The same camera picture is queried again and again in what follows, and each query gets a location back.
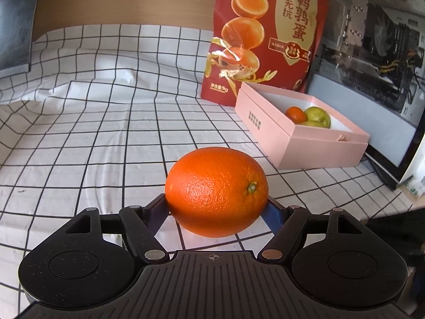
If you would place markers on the small mandarin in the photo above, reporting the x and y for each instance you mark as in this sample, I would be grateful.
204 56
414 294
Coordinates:
295 113

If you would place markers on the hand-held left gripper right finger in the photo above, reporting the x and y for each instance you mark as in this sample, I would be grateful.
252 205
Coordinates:
272 217

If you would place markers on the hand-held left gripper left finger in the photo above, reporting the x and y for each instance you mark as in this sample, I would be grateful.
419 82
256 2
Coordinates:
154 212

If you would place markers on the small green pear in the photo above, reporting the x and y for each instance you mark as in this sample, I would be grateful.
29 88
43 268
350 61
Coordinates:
313 124

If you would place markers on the red snack bag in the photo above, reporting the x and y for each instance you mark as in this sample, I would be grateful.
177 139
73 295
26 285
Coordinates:
265 56

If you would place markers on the glass panel computer case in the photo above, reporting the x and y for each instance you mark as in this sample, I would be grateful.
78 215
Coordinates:
365 40

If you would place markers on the black monitor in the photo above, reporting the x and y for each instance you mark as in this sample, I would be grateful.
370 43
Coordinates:
16 23

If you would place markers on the white green packet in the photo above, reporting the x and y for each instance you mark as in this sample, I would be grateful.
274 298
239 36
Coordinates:
415 186

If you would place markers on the pink gift box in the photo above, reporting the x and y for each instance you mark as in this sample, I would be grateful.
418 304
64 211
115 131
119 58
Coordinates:
298 149

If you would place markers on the large orange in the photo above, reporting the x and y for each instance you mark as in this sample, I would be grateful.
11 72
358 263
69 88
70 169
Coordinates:
212 189

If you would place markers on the large green pear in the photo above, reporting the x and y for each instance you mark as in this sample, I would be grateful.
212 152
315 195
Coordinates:
317 114

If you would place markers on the white checked tablecloth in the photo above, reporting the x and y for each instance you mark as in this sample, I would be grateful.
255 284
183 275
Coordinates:
99 123

